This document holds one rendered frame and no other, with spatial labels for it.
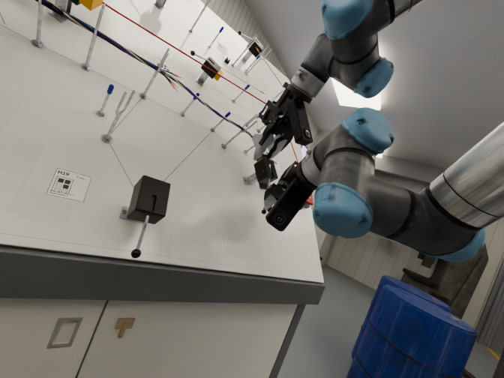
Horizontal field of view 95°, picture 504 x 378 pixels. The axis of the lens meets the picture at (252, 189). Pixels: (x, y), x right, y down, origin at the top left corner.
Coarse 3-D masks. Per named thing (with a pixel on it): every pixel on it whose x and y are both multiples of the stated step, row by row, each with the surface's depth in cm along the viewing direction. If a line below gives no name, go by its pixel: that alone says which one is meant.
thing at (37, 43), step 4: (40, 0) 37; (40, 4) 38; (40, 8) 38; (40, 12) 39; (40, 16) 39; (40, 20) 40; (40, 24) 40; (40, 28) 41; (40, 32) 42; (36, 36) 42; (32, 40) 43; (36, 40) 43; (36, 44) 43; (40, 44) 43
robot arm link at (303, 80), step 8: (296, 72) 56; (304, 72) 54; (296, 80) 55; (304, 80) 54; (312, 80) 53; (320, 80) 54; (304, 88) 54; (312, 88) 54; (320, 88) 56; (312, 96) 56
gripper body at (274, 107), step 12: (288, 84) 59; (288, 96) 60; (300, 96) 55; (264, 108) 62; (276, 108) 59; (264, 120) 62; (276, 120) 59; (288, 120) 59; (276, 132) 60; (288, 132) 62
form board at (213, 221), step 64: (0, 0) 42; (128, 0) 65; (0, 64) 38; (64, 64) 45; (128, 64) 56; (192, 64) 73; (256, 64) 104; (0, 128) 35; (64, 128) 41; (128, 128) 49; (192, 128) 62; (256, 128) 83; (0, 192) 32; (128, 192) 44; (192, 192) 54; (256, 192) 69; (128, 256) 40; (192, 256) 48; (256, 256) 59
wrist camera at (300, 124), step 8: (288, 104) 57; (296, 104) 56; (296, 112) 56; (304, 112) 58; (296, 120) 55; (304, 120) 57; (296, 128) 55; (304, 128) 55; (296, 136) 55; (304, 136) 55; (304, 144) 57
